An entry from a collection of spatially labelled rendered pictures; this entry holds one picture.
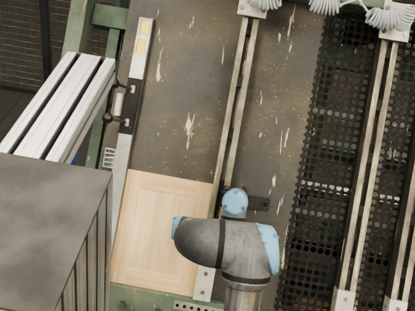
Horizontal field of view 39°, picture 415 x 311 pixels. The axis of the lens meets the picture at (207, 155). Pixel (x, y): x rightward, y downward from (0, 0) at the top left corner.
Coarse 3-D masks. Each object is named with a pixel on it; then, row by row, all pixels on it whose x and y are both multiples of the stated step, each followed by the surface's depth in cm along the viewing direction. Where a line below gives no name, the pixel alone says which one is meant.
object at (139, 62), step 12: (144, 36) 208; (132, 60) 208; (144, 60) 208; (132, 72) 208; (144, 72) 209; (120, 144) 207; (132, 144) 211; (120, 156) 207; (120, 168) 207; (120, 180) 207; (120, 192) 207; (120, 204) 208
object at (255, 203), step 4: (248, 196) 191; (252, 196) 191; (256, 196) 193; (248, 200) 191; (252, 200) 191; (256, 200) 192; (260, 200) 193; (264, 200) 193; (268, 200) 194; (248, 204) 191; (252, 204) 192; (256, 204) 192; (260, 204) 193; (264, 204) 193; (268, 204) 194; (248, 208) 191; (252, 208) 192; (256, 208) 192; (260, 208) 193; (264, 208) 193; (268, 208) 194
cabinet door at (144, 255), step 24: (144, 192) 209; (168, 192) 209; (192, 192) 208; (120, 216) 209; (144, 216) 209; (168, 216) 209; (192, 216) 208; (120, 240) 209; (144, 240) 209; (168, 240) 209; (120, 264) 209; (144, 264) 209; (168, 264) 209; (192, 264) 208; (168, 288) 208; (192, 288) 208
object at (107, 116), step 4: (108, 112) 197; (104, 116) 196; (108, 116) 196; (112, 116) 197; (104, 120) 196; (108, 120) 196; (112, 120) 200; (116, 120) 201; (120, 120) 203; (124, 120) 205; (128, 120) 206; (124, 124) 206; (128, 124) 206
